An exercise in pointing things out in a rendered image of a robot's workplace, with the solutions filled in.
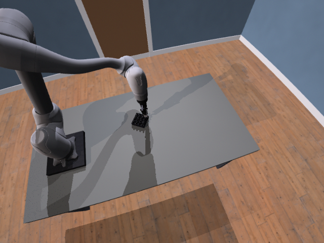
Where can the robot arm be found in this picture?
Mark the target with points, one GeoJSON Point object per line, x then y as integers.
{"type": "Point", "coordinates": [17, 52]}

